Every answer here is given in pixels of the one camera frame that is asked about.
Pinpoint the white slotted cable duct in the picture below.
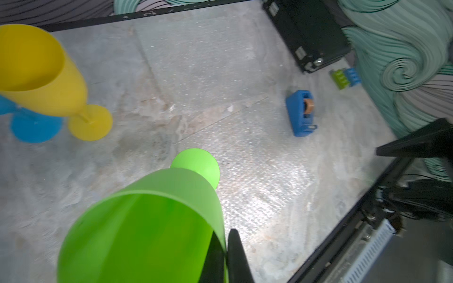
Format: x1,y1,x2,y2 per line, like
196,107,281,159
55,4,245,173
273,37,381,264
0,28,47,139
323,219,396,283

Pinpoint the blue plastic wine glass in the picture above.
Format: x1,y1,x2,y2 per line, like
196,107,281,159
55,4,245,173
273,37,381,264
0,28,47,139
1,96,64,143

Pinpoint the green plastic wine glass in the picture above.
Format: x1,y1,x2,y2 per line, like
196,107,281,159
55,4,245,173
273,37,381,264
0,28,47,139
57,148,227,283

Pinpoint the green toy brick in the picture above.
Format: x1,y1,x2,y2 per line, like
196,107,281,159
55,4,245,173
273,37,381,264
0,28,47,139
329,70,350,90

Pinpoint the blue tape dispenser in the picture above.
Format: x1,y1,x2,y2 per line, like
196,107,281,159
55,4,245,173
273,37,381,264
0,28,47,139
285,90,317,137

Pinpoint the yellow plastic wine glass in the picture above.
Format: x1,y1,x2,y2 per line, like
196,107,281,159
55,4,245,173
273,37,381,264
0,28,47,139
1,24,113,141

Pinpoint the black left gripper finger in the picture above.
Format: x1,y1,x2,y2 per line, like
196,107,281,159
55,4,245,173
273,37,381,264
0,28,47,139
226,229,254,283

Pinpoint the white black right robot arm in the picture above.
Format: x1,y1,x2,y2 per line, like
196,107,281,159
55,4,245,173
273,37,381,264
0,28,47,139
373,118,453,219

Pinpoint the blue toy brick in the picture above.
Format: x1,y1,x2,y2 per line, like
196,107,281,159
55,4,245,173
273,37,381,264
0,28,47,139
343,68,362,87

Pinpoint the black hard case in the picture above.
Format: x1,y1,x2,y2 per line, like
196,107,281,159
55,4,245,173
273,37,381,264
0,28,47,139
263,0,352,74

